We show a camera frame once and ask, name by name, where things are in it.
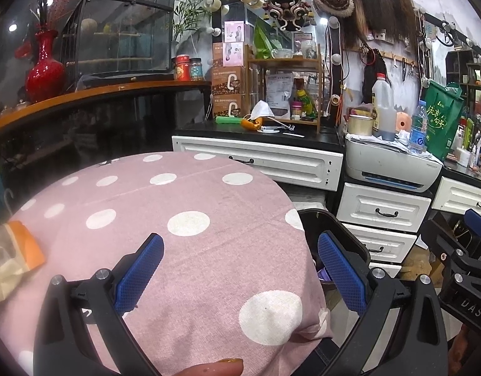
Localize green bamboo plant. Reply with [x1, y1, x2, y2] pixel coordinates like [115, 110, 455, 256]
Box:
[172, 0, 241, 44]

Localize clear water bottle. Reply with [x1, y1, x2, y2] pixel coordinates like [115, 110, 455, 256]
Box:
[409, 100, 428, 154]

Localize row of cosmetic bottles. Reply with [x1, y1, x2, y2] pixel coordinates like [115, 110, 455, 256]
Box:
[454, 117, 481, 174]

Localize glass display case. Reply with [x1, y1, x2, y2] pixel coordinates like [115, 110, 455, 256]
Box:
[62, 0, 175, 80]

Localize red tin can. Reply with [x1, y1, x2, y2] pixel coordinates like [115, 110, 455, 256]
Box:
[175, 55, 192, 82]

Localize brown straw cape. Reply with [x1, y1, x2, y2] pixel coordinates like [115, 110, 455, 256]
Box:
[336, 0, 416, 48]

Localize paper sheet in sleeve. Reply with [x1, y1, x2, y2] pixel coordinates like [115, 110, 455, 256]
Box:
[265, 72, 294, 109]

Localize glass jar of candies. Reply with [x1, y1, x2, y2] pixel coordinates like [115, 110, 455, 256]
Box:
[189, 58, 205, 81]

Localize red ceramic vase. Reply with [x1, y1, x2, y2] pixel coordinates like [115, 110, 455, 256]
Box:
[26, 29, 67, 103]

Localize small pink box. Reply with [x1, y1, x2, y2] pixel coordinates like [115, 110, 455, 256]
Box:
[224, 21, 246, 43]

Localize vanity mirror with bulbs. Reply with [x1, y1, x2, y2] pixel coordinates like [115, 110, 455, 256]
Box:
[211, 0, 343, 127]

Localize red berry branches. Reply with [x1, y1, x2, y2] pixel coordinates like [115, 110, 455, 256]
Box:
[29, 0, 89, 37]

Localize white printer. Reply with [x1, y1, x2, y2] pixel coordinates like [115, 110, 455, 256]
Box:
[344, 133, 445, 193]

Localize lion head ornament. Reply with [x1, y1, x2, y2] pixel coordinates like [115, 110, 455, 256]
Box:
[263, 0, 312, 32]

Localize brown printed carton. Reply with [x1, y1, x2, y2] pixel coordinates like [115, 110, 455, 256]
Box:
[212, 94, 250, 120]
[212, 66, 248, 96]

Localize orange tool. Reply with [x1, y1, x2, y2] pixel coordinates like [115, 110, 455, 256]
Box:
[240, 115, 265, 131]

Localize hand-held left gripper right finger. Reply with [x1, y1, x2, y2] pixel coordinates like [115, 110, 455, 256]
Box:
[317, 231, 449, 376]

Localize clear packet with orange edge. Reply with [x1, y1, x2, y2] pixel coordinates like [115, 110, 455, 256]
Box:
[0, 220, 46, 306]

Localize person's blue jeans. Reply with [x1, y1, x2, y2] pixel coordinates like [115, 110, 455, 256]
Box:
[303, 337, 343, 376]

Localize person's right hand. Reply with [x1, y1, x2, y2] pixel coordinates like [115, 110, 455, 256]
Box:
[448, 321, 481, 376]

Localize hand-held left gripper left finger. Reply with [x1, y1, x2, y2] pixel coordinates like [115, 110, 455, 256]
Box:
[33, 233, 165, 376]

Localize long white drawer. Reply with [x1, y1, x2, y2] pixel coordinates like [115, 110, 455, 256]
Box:
[172, 136, 344, 192]

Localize white face mask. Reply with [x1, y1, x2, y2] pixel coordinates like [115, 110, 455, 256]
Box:
[250, 101, 276, 120]

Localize curved wooden bar counter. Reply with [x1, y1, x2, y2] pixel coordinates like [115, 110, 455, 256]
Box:
[0, 79, 212, 136]

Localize cream metal tin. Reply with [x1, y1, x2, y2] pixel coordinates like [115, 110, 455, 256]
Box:
[348, 114, 374, 137]

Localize green tote bag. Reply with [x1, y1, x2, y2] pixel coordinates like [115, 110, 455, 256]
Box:
[424, 80, 464, 161]

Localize large plastic jug dark liquid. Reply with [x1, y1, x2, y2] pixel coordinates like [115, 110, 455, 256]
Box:
[371, 72, 398, 142]

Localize black trash bin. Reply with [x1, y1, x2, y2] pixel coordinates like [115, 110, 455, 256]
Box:
[297, 208, 373, 291]

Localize pink polka dot tablecloth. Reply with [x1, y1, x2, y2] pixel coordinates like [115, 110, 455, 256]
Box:
[0, 151, 333, 376]

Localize brown carton pink picture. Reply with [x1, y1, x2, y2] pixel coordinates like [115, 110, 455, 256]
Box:
[212, 42, 249, 68]

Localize yellow green bottle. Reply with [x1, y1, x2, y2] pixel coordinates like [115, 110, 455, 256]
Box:
[295, 88, 318, 120]

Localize white side drawer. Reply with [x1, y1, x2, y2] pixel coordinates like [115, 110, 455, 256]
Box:
[431, 176, 481, 221]

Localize black vanity countertop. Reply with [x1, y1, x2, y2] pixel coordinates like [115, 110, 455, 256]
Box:
[173, 119, 343, 153]

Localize bamboo shelf rack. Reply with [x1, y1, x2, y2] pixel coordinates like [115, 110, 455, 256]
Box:
[246, 43, 324, 124]

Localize person's left hand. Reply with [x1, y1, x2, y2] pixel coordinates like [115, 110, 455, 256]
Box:
[174, 358, 245, 376]

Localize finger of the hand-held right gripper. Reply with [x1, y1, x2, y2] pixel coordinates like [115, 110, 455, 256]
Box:
[462, 208, 481, 258]
[421, 218, 481, 279]

